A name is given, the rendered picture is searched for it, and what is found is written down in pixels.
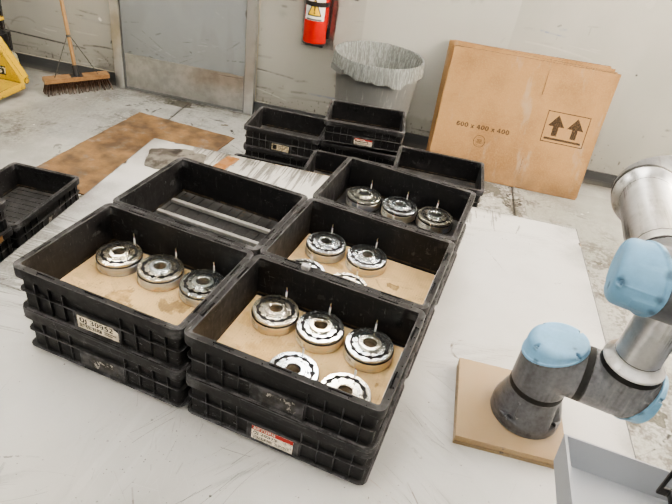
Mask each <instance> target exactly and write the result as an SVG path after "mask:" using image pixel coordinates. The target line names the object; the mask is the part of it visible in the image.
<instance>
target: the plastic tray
mask: <svg viewBox="0 0 672 504"><path fill-rule="evenodd" d="M669 473H670V471H669V470H666V469H663V468H660V467H658V466H655V465H652V464H649V463H646V462H643V461H641V460H638V459H635V458H632V457H629V456H627V455H624V454H621V453H618V452H615V451H612V450H610V449H607V448H604V447H601V446H598V445H595V444H593V443H590V442H587V441H584V440H581V439H578V438H576V437H573V436H570V435H567V434H564V436H563V438H562V441H561V443H560V446H559V448H558V451H557V453H556V456H555V458H554V475H555V488H556V502H557V504H668V499H667V497H666V496H663V495H660V494H657V493H656V489H657V488H658V487H659V486H660V484H661V483H662V482H663V480H664V479H665V478H666V477H667V475H668V474H669Z"/></svg>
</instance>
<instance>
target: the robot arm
mask: <svg viewBox="0 0 672 504"><path fill-rule="evenodd" d="M611 205H612V208H613V211H614V213H615V214H616V216H617V217H618V218H619V219H620V220H621V225H622V232H623V240H624V242H623V243H622V244H621V245H620V247H619V248H618V250H617V252H616V253H615V255H614V257H613V260H612V262H611V264H610V267H609V270H608V273H607V276H606V282H605V285H604V296H605V298H606V299H607V301H608V302H610V303H611V304H613V305H616V306H618V307H621V308H624V309H626V310H629V311H630V312H631V313H633V316H632V317H631V319H630V321H629V322H628V324H627V326H626V327H625V329H624V331H623V332H622V334H621V336H620V337H619V339H613V340H610V341H608V342H607V343H606V344H605V346H604V347H603V349H599V348H596V347H593V346H591V345H590V341H589V339H588V338H587V336H586V335H585V334H584V333H580V330H579V329H577V328H575V327H573V326H571V325H568V324H565V323H560V322H546V323H543V324H539V325H537V326H535V327H534V328H533V329H532V330H531V331H530V332H529V334H528V336H527V338H526V339H525V340H524V342H523V343H522V347H521V351H520V353H519V355H518V357H517V360H516V362H515V364H514V366H513V369H512V371H511V373H510V374H509V375H508V376H507V377H506V378H505V379H503V380H502V381H501V382H500V383H499V384H498V385H497V386H496V387H495V389H494V391H493V393H492V396H491V399H490V405H491V409H492V412H493V414H494V416H495V417H496V419H497V420H498V421H499V422H500V423H501V425H503V426H504V427H505V428H506V429H507V430H509V431H510V432H512V433H514V434H516V435H518V436H520V437H523V438H527V439H533V440H540V439H545V438H548V437H550V436H552V435H553V434H554V433H555V432H556V430H557V428H558V426H559V425H560V422H561V418H562V400H563V398H564V397H567V398H569V399H572V400H575V401H577V402H580V403H582V404H585V405H587V406H590V407H592V408H595V409H598V410H600V411H603V412H605V413H608V414H610V415H613V416H614V417H616V418H617V419H620V420H626V421H629V422H632V423H636V424H641V423H644V422H647V421H648V420H650V419H651V418H652V417H653V416H654V415H655V414H656V413H657V412H658V411H659V409H660V408H661V406H662V402H663V400H665V398H666V396H667V392H668V388H669V380H668V377H667V375H666V368H665V365H664V363H665V361H666V360H667V358H668V357H669V356H670V354H671V353H672V155H664V156H654V157H650V158H645V159H643V160H640V161H637V162H635V163H633V164H631V165H629V166H628V167H627V168H625V169H624V170H623V171H622V172H621V173H620V174H619V175H618V176H617V178H616V179H615V181H614V183H613V186H612V188H611ZM671 479H672V470H671V471H670V473H669V474H668V475H667V477H666V478H665V479H664V480H663V482H662V483H661V484H660V486H659V487H658V488H657V489H656V493H657V494H660V495H663V496H666V497H667V499H668V504H672V489H671V488H668V487H665V486H666V485H667V484H668V482H669V481H670V480H671Z"/></svg>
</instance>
